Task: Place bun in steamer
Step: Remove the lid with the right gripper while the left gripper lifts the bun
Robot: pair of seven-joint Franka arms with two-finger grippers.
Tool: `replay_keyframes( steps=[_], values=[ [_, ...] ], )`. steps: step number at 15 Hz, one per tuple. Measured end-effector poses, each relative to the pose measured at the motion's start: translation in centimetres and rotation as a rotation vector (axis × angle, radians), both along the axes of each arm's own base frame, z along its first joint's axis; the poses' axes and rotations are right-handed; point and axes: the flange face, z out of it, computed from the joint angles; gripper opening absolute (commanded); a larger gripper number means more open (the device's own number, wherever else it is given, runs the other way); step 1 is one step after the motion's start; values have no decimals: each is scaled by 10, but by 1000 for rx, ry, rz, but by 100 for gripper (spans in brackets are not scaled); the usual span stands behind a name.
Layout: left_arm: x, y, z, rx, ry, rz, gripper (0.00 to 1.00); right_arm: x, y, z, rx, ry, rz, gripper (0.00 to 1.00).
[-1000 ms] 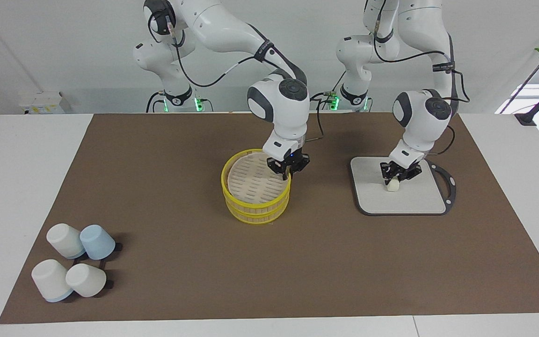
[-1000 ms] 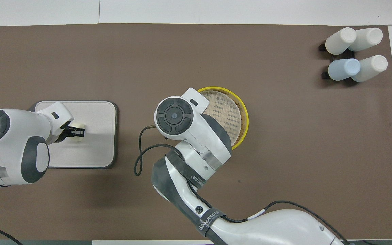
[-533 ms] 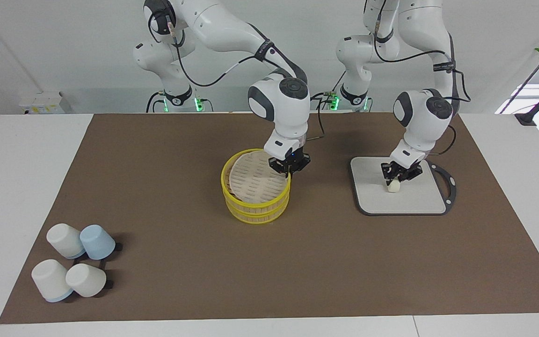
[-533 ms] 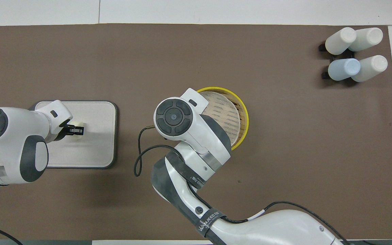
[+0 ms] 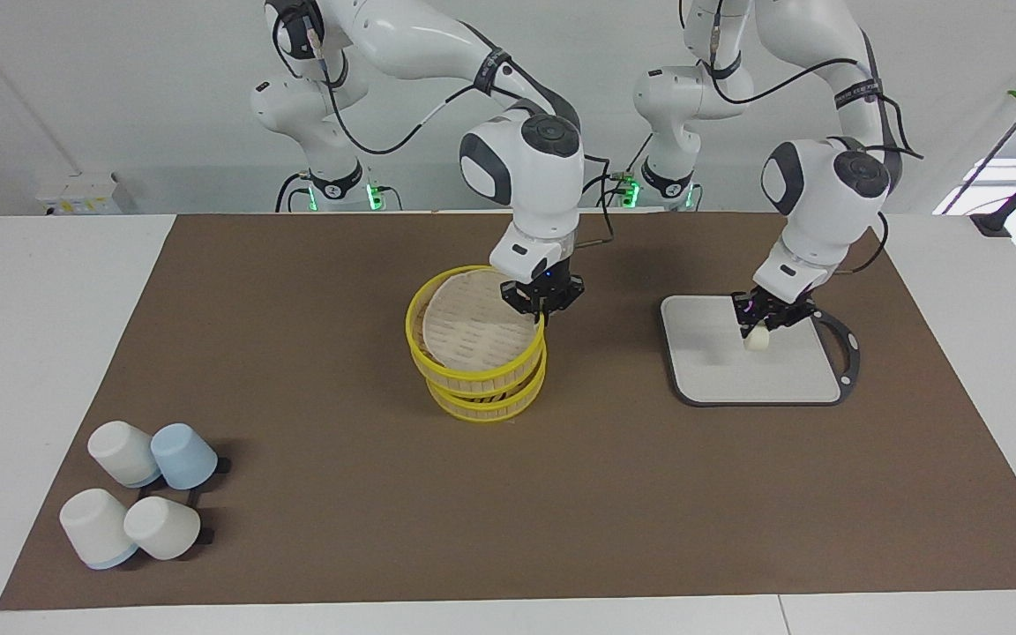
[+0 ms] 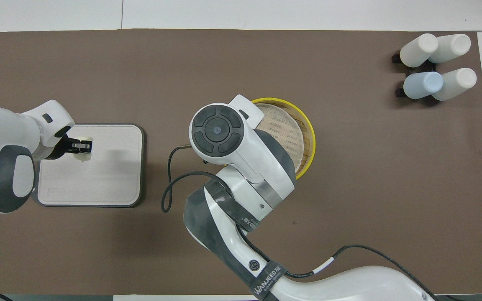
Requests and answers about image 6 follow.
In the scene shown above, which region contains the white cup blue rim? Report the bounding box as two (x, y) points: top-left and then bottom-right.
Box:
(428, 33), (472, 64)

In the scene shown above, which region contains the light blue plastic cup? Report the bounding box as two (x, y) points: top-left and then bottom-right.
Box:
(403, 71), (444, 100)

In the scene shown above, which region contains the yellow bamboo steamer tier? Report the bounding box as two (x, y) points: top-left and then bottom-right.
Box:
(251, 97), (316, 180)

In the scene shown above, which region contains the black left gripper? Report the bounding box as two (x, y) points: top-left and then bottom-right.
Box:
(45, 135), (93, 161)

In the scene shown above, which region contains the beige perforated steamer liner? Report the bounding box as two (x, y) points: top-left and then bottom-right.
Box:
(258, 103), (305, 173)

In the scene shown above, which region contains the black cup rack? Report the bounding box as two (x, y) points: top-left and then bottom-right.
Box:
(392, 50), (439, 99)

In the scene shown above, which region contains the brown table mat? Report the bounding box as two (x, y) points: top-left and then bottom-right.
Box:
(0, 28), (482, 295)

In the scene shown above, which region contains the white steamed bun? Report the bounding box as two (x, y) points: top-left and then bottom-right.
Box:
(73, 137), (94, 162)

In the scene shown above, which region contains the grey cutting board black rim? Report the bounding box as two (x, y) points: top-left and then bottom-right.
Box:
(35, 123), (145, 208)

